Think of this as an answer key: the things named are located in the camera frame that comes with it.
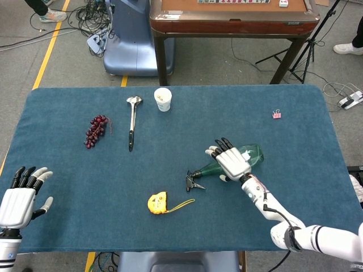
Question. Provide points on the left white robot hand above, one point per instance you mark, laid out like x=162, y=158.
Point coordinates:
x=17, y=207

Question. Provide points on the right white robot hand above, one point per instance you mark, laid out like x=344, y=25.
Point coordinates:
x=232, y=164

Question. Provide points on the green spray bottle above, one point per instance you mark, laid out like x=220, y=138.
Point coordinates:
x=255, y=157

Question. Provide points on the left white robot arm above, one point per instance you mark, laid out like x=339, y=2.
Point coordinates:
x=8, y=252

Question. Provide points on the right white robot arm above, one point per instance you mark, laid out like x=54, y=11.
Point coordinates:
x=273, y=205

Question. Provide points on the pink binder clip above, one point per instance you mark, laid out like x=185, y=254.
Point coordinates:
x=276, y=115

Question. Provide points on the yellow tape measure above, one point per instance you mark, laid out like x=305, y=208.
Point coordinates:
x=156, y=204

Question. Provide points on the blue table cloth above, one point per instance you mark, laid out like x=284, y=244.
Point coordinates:
x=141, y=170

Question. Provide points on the white paper cup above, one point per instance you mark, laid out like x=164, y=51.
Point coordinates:
x=163, y=100

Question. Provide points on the red grape bunch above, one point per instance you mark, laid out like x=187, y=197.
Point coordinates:
x=95, y=131

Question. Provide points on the grey robot torso base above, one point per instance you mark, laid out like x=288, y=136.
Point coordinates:
x=175, y=260

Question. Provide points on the white power strip black plugs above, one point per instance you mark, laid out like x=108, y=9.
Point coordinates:
x=351, y=99

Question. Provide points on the brown mahjong table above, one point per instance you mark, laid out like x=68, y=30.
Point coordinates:
x=232, y=24

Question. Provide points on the black tripod stand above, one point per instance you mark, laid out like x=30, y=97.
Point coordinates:
x=310, y=45

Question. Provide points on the plain white shoe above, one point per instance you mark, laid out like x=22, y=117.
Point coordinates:
x=347, y=48

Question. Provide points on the face-up mahjong tile row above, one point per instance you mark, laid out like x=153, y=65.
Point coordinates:
x=232, y=1

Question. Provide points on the single white mahjong tile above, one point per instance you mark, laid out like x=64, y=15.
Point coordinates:
x=283, y=3

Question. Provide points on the black trouser leg white shoe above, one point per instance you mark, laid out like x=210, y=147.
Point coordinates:
x=358, y=38

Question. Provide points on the white power strip many plugs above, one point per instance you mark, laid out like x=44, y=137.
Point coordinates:
x=96, y=41

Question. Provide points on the white orange sneaker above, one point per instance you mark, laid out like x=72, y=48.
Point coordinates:
x=54, y=16

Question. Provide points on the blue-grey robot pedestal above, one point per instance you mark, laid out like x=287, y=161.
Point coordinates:
x=133, y=48

